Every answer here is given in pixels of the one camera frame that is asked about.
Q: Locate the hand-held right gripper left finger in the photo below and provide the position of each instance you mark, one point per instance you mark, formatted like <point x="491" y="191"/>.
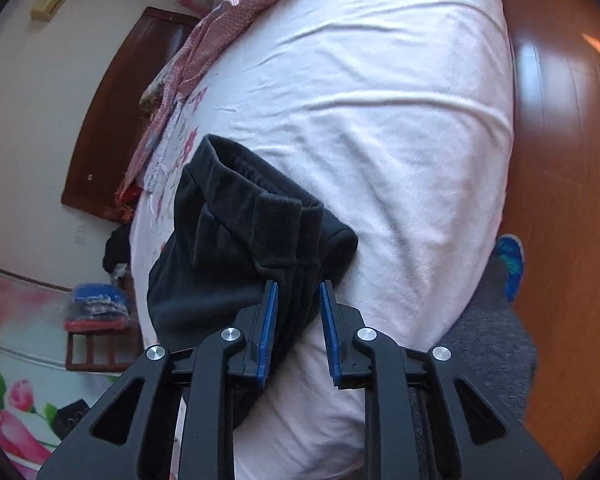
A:
<point x="267" y="330"/>

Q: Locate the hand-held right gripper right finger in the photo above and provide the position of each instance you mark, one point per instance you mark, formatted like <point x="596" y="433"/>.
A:
<point x="330" y="335"/>

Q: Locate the black pants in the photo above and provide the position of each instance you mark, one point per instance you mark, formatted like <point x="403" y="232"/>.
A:
<point x="220" y="240"/>

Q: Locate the person's grey trouser leg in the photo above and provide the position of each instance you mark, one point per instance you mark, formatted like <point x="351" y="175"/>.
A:
<point x="495" y="345"/>

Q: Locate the black cloth pile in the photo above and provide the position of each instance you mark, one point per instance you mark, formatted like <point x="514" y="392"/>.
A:
<point x="117" y="252"/>

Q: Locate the plastic bag of clothes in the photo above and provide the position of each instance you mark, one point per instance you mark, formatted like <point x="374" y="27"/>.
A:
<point x="97" y="307"/>

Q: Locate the wooden chair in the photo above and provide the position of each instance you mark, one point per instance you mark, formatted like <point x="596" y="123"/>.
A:
<point x="87" y="350"/>

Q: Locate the red cushion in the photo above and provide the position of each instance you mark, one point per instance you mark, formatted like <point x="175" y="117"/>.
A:
<point x="129" y="202"/>

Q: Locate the person's blue slipper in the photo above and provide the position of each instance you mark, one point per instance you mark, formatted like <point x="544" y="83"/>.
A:
<point x="511" y="262"/>

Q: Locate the bed with white sheet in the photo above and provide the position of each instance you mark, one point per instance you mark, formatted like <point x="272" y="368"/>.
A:
<point x="380" y="110"/>

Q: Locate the floral wardrobe door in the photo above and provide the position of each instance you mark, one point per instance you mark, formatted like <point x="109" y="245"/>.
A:
<point x="10" y="360"/>

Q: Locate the wooden headboard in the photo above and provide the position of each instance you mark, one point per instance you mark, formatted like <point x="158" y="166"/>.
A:
<point x="115" y="110"/>

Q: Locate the pink patterned quilt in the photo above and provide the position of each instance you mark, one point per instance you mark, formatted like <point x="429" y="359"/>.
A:
<point x="205" y="40"/>

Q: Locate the white wall switch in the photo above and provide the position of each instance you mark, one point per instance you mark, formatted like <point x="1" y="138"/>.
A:
<point x="81" y="234"/>

